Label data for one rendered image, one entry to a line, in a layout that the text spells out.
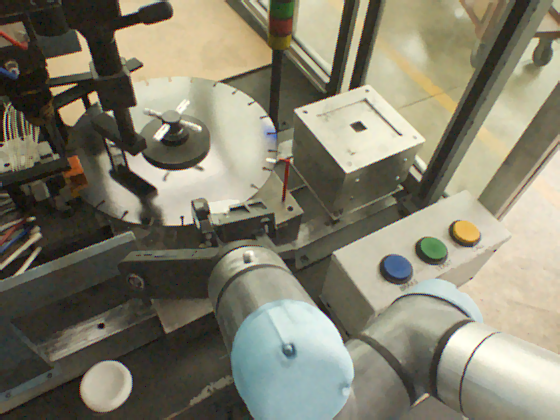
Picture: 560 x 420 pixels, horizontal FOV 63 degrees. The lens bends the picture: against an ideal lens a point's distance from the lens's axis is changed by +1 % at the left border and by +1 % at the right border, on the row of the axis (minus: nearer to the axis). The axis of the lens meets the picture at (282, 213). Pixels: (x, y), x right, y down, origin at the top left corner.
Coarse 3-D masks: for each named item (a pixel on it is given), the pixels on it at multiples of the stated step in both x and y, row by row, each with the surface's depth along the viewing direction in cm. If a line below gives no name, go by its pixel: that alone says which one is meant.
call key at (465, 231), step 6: (456, 222) 73; (462, 222) 72; (468, 222) 73; (456, 228) 72; (462, 228) 72; (468, 228) 72; (474, 228) 72; (456, 234) 71; (462, 234) 71; (468, 234) 71; (474, 234) 71; (462, 240) 71; (468, 240) 71; (474, 240) 71
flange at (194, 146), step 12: (156, 120) 74; (192, 120) 74; (144, 132) 72; (156, 132) 72; (192, 132) 73; (204, 132) 73; (156, 144) 70; (168, 144) 70; (180, 144) 70; (192, 144) 71; (204, 144) 71; (144, 156) 70; (156, 156) 69; (168, 156) 69; (180, 156) 69; (192, 156) 70
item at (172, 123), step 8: (184, 104) 71; (144, 112) 69; (152, 112) 69; (168, 112) 69; (176, 112) 69; (168, 120) 68; (176, 120) 68; (160, 128) 67; (168, 128) 68; (176, 128) 69; (192, 128) 68; (200, 128) 68; (160, 136) 67
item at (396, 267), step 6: (390, 258) 67; (396, 258) 68; (402, 258) 68; (384, 264) 67; (390, 264) 67; (396, 264) 67; (402, 264) 67; (408, 264) 67; (384, 270) 67; (390, 270) 66; (396, 270) 66; (402, 270) 66; (408, 270) 66; (390, 276) 66; (396, 276) 66; (402, 276) 66; (408, 276) 67
